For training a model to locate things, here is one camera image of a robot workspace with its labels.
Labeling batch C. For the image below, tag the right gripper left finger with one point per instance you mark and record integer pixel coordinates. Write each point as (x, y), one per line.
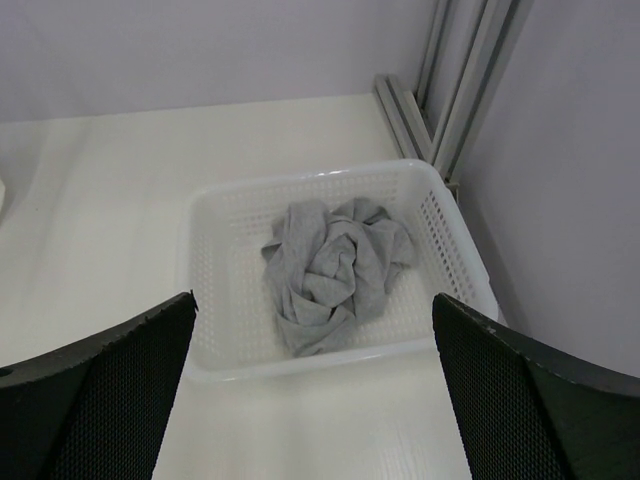
(99, 407)

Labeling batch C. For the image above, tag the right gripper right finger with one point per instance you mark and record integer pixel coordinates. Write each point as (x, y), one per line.
(526, 410)

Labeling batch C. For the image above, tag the grey tank top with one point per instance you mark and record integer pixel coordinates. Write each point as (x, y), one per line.
(330, 270)

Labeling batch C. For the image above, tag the white plastic basket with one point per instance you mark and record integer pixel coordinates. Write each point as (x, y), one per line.
(225, 227)

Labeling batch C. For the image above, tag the aluminium frame post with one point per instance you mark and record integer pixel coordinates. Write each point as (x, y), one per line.
(468, 45)

